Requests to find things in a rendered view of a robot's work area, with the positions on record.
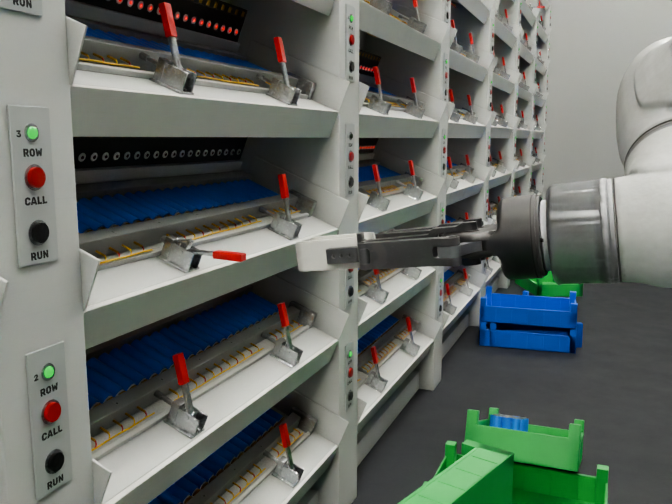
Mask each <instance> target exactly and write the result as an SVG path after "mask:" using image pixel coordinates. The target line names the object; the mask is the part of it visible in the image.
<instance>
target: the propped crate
mask: <svg viewBox="0 0 672 504"><path fill-rule="evenodd" d="M479 413H480V411H479V410H472V409H468V410H467V421H466V431H465V441H466V440H471V441H475V442H478V443H482V444H486V445H489V446H492V447H496V448H499V449H502V450H506V451H509V452H513V453H514V462H519V463H526V464H532V465H538V466H544V467H550V468H556V469H562V470H568V471H574V472H578V471H579V468H580V463H581V460H582V451H583V436H584V420H579V419H575V420H574V424H572V423H570V424H569V430H566V429H559V428H552V427H545V426H538V425H531V424H528V432H525V431H518V430H512V429H505V428H498V427H491V426H489V424H490V415H492V414H499V408H492V407H490V408H489V416H488V419H484V420H479Z"/></svg>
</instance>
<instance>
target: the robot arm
mask: <svg viewBox="0 0 672 504"><path fill-rule="evenodd" d="M616 138H617V145H618V151H619V156H620V160H621V162H622V165H623V167H624V176H623V177H617V178H613V188H612V179H606V178H601V179H598V180H592V181H582V182H573V183H563V184H553V185H550V186H549V187H548V189H547V193H546V200H542V198H541V196H538V195H537V194H534V195H524V196H514V197H505V198H502V199H501V200H500V201H499V203H498V207H497V213H496V221H497V224H487V225H484V221H482V218H472V219H467V220H464V221H463V222H454V223H444V224H441V225H438V226H430V227H420V228H410V229H399V230H395V229H390V230H388V231H387V232H386V233H384V232H378V233H377V234H375V233H374V232H366V233H364V232H360V233H355V234H343V235H332V236H320V237H311V238H310V239H309V240H310V241H301V242H296V244H295V247H296V254H297V262H298V270H299V271H300V272H311V271H326V270H341V269H356V268H360V270H364V271H368V270H370V269H390V268H410V267H429V266H451V267H453V268H455V267H458V266H461V265H464V266H472V265H479V264H481V260H486V258H487V257H491V256H498V258H499V259H500V260H501V269H502V272H503V274H504V276H505V277H506V278H508V279H510V280H518V279H535V278H544V276H546V275H547V274H548V271H551V272H552V276H553V279H554V281H555V283H556V284H558V285H561V284H575V283H578V284H582V283H585V284H591V283H607V284H613V283H615V282H620V280H619V268H620V279H621V282H635V283H643V284H648V285H652V286H656V287H666V288H672V37H668V38H665V39H662V40H659V41H657V42H654V43H653V44H651V45H649V46H648V47H646V48H645V49H644V50H642V51H641V52H640V53H639V54H638V55H637V56H636V57H635V58H634V60H633V61H632V62H631V64H630V65H629V67H628V68H627V70H626V72H625V74H624V76H623V78H622V81H621V83H620V86H619V90H618V94H617V101H616ZM613 190H614V200H613ZM614 204H615V212H614ZM615 217H616V225H615ZM616 230H617V238H616ZM375 237H376V238H375ZM617 243H618V251H617ZM618 255H619V265H618Z"/></svg>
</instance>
